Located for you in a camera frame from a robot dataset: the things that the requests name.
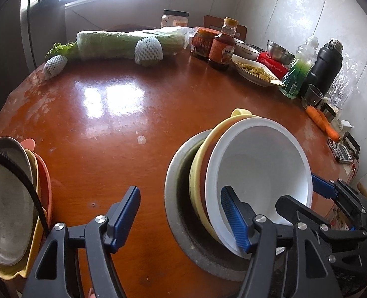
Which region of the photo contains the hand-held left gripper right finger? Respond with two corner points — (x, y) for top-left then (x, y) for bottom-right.
(221, 186), (343, 298)

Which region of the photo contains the round steel plate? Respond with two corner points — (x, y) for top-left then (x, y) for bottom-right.
(0, 137), (38, 266)

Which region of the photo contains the yellow shell-shaped plate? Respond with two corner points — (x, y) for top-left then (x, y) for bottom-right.
(0, 149), (52, 278)

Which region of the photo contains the clear plastic cup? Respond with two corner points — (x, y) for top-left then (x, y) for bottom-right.
(301, 84), (323, 109)

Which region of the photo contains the white paper bowl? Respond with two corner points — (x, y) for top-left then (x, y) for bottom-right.
(203, 117), (313, 260)

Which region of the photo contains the green lettuce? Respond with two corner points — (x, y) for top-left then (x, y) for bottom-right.
(45, 42), (78, 61)

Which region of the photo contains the black rectangular frame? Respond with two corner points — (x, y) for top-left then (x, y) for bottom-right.
(341, 132), (361, 162)

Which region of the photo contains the white ceramic bowl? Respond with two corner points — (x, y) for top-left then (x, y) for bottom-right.
(234, 41), (260, 58)

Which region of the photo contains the large steel bowl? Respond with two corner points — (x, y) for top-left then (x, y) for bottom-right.
(164, 129), (286, 281)

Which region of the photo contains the green detergent bottle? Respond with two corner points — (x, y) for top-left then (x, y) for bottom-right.
(279, 36), (320, 99)

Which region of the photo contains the sauce bottle orange cap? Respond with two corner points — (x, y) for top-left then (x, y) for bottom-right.
(207, 17), (239, 70)

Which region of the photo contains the grey refrigerator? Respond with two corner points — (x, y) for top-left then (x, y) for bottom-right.
(0, 0), (66, 78)

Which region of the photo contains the wrapped napa cabbage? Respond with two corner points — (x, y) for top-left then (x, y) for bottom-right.
(76, 27), (192, 61)

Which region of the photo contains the white dish of food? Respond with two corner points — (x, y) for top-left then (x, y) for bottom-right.
(231, 54), (285, 87)

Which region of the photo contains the silver black device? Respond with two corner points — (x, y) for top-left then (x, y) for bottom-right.
(328, 138), (356, 164)

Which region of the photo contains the clear plastic bag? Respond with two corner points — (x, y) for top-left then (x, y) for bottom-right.
(328, 54), (362, 109)

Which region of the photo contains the small steel bowl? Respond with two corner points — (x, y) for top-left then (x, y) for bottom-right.
(267, 40), (296, 64)

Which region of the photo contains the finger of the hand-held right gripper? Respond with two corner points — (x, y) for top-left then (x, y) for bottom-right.
(311, 175), (367, 212)
(275, 195), (367, 240)

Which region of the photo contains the black cable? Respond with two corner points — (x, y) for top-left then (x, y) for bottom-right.
(0, 142), (50, 238)

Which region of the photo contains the yellow bowl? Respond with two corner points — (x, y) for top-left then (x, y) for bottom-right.
(189, 108), (261, 239)

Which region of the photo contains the wooden chair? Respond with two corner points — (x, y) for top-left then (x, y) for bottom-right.
(203, 15), (247, 41)

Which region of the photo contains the foam-netted fruit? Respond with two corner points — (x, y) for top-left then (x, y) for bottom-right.
(134, 37), (164, 66)
(43, 54), (68, 80)

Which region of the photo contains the red sauce jar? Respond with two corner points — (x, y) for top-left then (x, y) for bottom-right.
(190, 27), (221, 60)

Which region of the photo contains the red tissue box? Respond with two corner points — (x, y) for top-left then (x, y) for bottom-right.
(256, 51), (291, 79)

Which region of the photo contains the carrot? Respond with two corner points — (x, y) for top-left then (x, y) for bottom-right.
(306, 106), (328, 128)
(318, 112), (340, 142)

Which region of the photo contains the small steel cup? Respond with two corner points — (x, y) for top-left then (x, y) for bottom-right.
(318, 103), (342, 121)

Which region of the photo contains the black thermos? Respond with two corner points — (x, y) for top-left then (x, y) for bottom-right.
(300, 39), (344, 98)

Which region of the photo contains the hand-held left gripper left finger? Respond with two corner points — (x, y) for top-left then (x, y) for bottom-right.
(22, 186), (141, 298)

